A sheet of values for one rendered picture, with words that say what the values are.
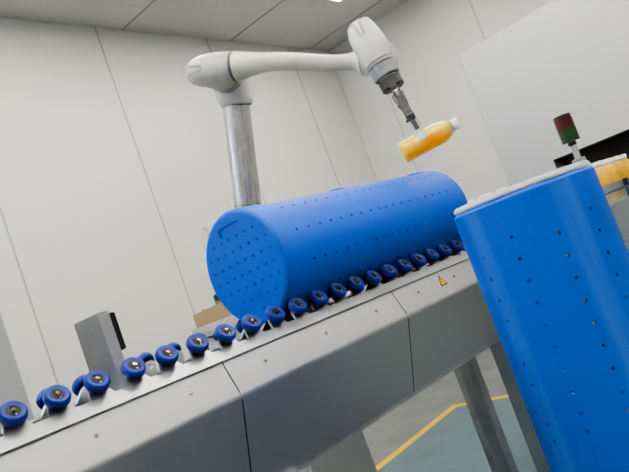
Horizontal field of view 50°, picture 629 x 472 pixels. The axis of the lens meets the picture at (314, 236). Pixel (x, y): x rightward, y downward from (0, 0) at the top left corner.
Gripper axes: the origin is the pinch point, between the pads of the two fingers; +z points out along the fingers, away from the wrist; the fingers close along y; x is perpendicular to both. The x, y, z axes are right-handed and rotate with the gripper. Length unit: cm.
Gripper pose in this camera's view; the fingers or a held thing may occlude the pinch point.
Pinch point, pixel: (419, 133)
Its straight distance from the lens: 214.4
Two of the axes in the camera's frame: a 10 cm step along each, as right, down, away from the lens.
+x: -8.6, 4.8, 1.8
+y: 2.3, 0.4, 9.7
